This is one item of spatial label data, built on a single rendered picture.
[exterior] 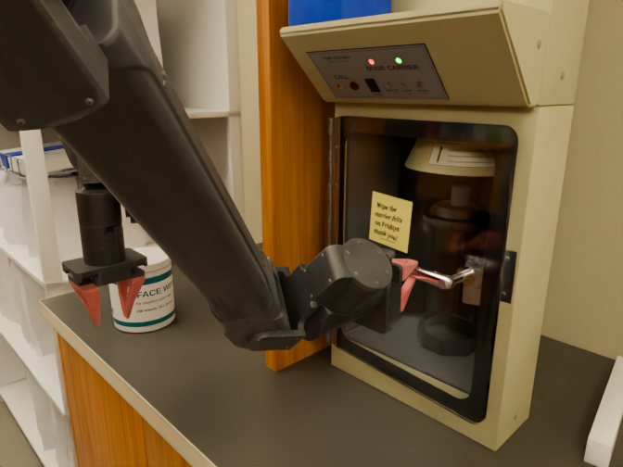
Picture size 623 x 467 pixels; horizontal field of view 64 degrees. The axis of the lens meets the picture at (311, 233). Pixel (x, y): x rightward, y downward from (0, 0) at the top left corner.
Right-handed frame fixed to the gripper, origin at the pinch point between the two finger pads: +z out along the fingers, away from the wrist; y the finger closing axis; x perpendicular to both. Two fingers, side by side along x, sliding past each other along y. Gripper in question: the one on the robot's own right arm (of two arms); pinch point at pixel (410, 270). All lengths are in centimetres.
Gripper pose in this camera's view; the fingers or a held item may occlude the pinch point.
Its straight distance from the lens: 66.8
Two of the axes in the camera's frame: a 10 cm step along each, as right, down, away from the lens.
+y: 0.0, -9.6, -2.8
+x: -7.0, -2.0, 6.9
